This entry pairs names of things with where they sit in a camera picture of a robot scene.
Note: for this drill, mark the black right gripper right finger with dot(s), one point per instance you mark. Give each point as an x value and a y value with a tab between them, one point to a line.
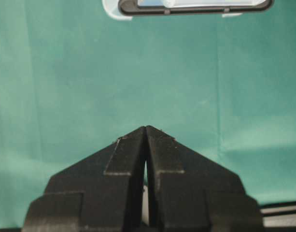
191	193

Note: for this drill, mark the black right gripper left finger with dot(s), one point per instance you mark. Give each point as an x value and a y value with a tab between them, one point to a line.
101	193

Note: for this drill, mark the black framed tray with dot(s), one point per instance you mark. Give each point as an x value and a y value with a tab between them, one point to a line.
127	9

